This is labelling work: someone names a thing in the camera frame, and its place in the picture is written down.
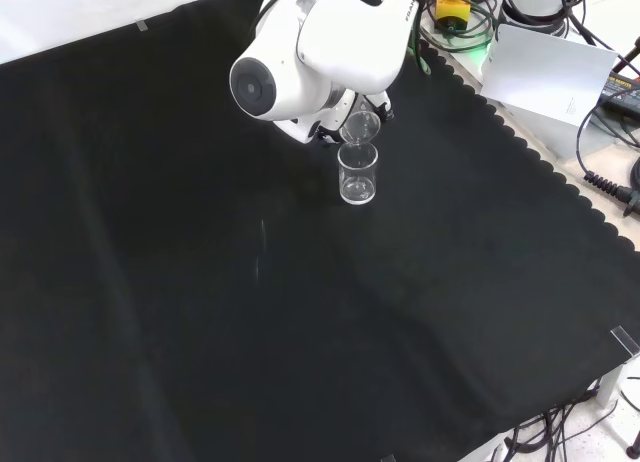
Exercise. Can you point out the clear empty glass beaker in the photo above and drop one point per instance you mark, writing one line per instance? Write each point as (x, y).
(357, 174)

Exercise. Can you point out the pale board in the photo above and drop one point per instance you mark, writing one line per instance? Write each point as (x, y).
(545, 77)

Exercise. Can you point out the black power adapter yellow label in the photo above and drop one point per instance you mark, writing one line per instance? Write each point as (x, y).
(622, 89)

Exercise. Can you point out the black bench cloth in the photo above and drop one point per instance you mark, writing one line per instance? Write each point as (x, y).
(200, 282)

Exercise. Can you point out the grey tape strip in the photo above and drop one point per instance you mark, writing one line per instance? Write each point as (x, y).
(626, 339)
(388, 458)
(142, 26)

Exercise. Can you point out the yellow stop button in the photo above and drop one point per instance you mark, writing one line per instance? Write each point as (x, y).
(452, 9)

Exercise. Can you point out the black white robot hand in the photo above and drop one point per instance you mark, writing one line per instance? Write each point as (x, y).
(305, 127)

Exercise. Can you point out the clear glass beaker with water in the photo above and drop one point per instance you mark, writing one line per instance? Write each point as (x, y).
(361, 126)

